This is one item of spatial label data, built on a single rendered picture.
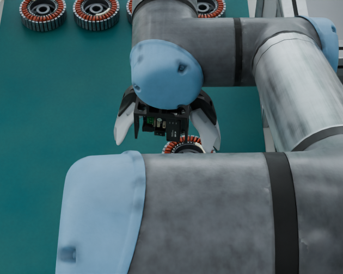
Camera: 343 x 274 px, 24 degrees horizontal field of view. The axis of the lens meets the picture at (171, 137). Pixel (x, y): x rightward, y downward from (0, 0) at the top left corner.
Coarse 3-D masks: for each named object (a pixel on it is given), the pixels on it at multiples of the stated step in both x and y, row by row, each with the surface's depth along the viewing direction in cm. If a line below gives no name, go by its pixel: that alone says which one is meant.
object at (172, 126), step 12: (144, 108) 104; (156, 108) 102; (180, 108) 103; (144, 120) 105; (156, 120) 105; (168, 120) 103; (180, 120) 103; (156, 132) 106; (168, 132) 104; (180, 132) 106
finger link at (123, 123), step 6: (132, 102) 110; (132, 108) 110; (126, 114) 112; (132, 114) 110; (120, 120) 113; (126, 120) 111; (132, 120) 109; (114, 126) 114; (120, 126) 112; (126, 126) 110; (114, 132) 115; (120, 132) 111; (126, 132) 110; (114, 138) 116; (120, 138) 110
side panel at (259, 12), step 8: (256, 0) 180; (264, 0) 176; (272, 0) 164; (256, 8) 181; (264, 8) 177; (272, 8) 164; (256, 16) 180; (264, 16) 177; (272, 16) 164; (264, 112) 169; (264, 120) 170
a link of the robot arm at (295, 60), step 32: (256, 32) 83; (288, 32) 80; (320, 32) 83; (256, 64) 79; (288, 64) 72; (320, 64) 72; (288, 96) 66; (320, 96) 64; (288, 128) 62; (320, 128) 58; (288, 160) 53; (320, 160) 48; (320, 192) 46; (320, 224) 45; (320, 256) 45
